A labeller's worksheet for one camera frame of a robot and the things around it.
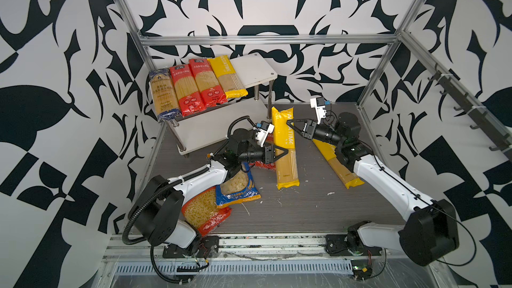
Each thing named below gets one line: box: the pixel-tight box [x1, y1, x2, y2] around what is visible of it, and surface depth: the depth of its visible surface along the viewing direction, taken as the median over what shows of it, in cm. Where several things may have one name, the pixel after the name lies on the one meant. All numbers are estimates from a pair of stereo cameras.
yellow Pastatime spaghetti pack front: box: [206, 54, 248, 100], surface depth 80 cm
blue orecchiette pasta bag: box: [215, 161, 262, 208], surface depth 85 cm
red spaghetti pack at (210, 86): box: [188, 58, 228, 108], surface depth 78 cm
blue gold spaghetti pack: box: [149, 68, 182, 122], surface depth 74 cm
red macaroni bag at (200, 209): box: [181, 186, 232, 237], surface depth 81 cm
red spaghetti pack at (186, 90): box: [169, 64, 206, 117], surface depth 75 cm
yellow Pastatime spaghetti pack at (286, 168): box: [271, 106, 300, 190], surface depth 74 cm
